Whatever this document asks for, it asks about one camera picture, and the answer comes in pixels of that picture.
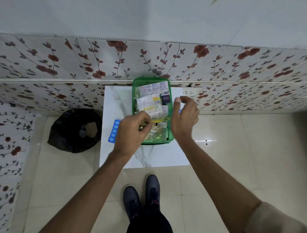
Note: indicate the yellow medicine strip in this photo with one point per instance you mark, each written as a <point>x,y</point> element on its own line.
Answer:
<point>160,120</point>

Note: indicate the white printed medicine packet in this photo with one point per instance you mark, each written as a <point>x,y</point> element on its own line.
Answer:
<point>153,87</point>

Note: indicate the person's left forearm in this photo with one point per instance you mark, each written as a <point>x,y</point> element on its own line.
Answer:
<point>96,189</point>

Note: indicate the white orange medicine strip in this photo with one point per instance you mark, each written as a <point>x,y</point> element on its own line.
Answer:
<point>147,100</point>

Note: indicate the person's left fingers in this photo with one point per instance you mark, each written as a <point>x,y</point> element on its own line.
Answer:
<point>145,117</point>

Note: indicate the person's dark shoe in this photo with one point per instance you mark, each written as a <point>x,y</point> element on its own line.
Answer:
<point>132,201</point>
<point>152,189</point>

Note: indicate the clear blister strips pile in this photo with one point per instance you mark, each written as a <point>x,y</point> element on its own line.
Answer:
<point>158,134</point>

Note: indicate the person's right dark shoe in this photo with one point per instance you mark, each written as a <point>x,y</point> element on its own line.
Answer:
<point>152,189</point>

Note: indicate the black trousers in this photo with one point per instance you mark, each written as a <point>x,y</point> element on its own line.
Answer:
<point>150,220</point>

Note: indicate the yellow striped tablet strip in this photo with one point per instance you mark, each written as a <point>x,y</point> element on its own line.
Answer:
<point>154,109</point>

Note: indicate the person's right thumb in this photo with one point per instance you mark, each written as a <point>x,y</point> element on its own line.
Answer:
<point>177,105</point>

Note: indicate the dark blue small box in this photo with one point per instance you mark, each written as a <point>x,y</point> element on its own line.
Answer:
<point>165,99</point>

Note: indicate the black garbage bag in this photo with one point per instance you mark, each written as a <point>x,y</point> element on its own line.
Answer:
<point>69,130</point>

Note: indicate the blue pill organizer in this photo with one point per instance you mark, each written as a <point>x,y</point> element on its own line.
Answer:
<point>113,132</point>

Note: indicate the person's right forearm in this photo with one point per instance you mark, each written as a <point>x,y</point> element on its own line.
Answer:
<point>215,182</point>

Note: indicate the white wall socket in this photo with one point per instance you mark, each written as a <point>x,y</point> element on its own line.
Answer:
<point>191,92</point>

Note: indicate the person's left hand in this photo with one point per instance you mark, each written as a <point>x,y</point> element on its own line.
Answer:
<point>130,135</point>

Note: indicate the person's left dark shoe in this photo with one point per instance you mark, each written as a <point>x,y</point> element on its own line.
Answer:
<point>132,201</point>

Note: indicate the green plastic basket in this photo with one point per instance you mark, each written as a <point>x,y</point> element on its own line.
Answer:
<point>170,124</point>

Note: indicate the beige sleeve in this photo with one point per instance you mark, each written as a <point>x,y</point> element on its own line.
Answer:
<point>275,219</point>

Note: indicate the person's right hand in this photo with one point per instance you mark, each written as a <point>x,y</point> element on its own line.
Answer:
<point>185,121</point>

